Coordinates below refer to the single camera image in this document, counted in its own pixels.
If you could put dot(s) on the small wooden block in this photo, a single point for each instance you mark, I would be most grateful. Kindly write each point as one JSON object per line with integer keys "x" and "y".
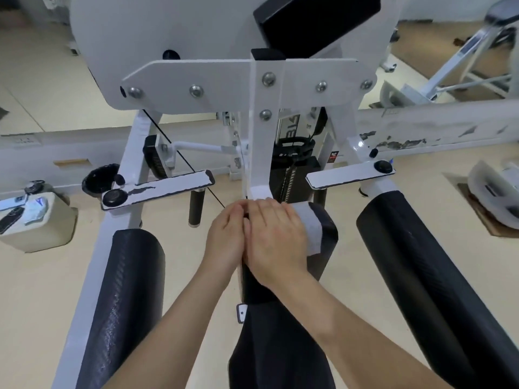
{"x": 72, "y": 163}

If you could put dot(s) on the trash bin with black bag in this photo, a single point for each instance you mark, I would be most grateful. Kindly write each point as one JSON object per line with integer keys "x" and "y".
{"x": 99, "y": 182}

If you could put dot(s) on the white gym machine frame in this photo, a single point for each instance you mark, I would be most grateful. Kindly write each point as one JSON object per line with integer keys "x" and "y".
{"x": 170, "y": 24}

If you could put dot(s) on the person's right hand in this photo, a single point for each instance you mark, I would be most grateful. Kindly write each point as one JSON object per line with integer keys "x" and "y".
{"x": 275, "y": 243}

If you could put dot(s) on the black square cushion pad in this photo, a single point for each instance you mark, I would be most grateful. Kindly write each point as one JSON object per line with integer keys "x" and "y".
{"x": 316, "y": 24}

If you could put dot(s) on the brown cardboard sheet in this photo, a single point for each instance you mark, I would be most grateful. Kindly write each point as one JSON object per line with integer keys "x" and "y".
{"x": 482, "y": 218}

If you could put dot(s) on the black rectangular chest pad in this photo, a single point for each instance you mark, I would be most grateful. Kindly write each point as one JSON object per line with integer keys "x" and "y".
{"x": 326, "y": 243}

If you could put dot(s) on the dark water bottle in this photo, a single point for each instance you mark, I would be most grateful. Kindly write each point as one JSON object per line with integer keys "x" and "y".
{"x": 36, "y": 187}

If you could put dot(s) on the silver blue smartphone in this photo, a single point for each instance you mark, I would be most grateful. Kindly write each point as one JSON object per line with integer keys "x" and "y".
{"x": 10, "y": 202}

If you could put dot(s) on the black padded arm rest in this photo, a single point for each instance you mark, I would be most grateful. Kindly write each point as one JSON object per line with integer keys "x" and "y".
{"x": 121, "y": 303}
{"x": 430, "y": 287}

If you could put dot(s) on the blue dotted wet wipes packet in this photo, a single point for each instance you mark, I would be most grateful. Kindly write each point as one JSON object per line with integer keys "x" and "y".
{"x": 37, "y": 210}

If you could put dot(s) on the white cleaning wipe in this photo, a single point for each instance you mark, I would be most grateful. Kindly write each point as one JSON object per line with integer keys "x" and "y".
{"x": 310, "y": 230}

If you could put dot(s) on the cream white storage box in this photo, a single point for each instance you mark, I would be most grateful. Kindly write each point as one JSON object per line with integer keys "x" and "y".
{"x": 48, "y": 232}

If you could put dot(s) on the black weight stack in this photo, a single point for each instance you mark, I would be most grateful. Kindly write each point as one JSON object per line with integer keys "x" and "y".
{"x": 300, "y": 178}

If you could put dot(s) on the white wall socket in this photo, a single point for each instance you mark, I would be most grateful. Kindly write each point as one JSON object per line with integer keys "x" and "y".
{"x": 24, "y": 140}

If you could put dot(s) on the person's right forearm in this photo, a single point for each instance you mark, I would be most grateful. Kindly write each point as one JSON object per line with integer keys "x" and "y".
{"x": 357, "y": 344}

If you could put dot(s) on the black padded seat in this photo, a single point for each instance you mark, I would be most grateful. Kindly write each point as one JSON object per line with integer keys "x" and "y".
{"x": 267, "y": 352}

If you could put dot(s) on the person's left hand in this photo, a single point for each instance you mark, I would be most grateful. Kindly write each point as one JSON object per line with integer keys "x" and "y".
{"x": 225, "y": 243}

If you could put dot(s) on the black patterned smartphone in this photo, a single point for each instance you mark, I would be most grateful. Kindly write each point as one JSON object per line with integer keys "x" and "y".
{"x": 10, "y": 220}

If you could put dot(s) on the person's left forearm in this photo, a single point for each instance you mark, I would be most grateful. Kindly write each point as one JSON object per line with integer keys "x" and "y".
{"x": 178, "y": 336}

